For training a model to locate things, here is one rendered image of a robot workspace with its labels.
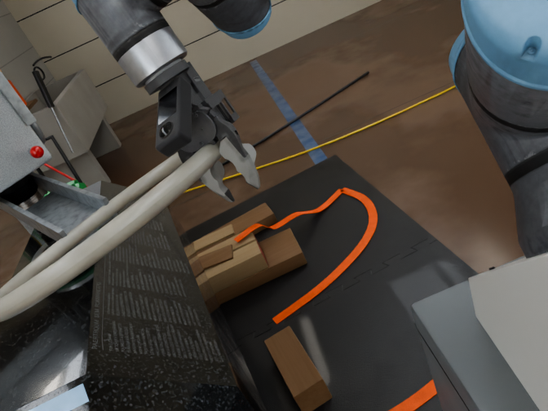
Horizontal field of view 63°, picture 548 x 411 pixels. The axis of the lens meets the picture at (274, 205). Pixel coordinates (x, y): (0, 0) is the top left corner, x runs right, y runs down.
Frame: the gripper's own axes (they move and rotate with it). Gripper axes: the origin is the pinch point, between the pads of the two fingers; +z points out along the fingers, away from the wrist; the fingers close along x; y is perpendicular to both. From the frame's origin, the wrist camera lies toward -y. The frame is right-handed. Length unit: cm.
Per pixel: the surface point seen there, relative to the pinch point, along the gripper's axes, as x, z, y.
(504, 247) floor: -16, 106, 118
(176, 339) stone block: 52, 31, 16
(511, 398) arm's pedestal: -22.5, 39.6, -11.4
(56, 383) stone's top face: 60, 16, -8
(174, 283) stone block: 63, 25, 38
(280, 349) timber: 66, 78, 61
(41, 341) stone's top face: 74, 11, 3
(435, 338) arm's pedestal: -14.2, 35.8, -1.4
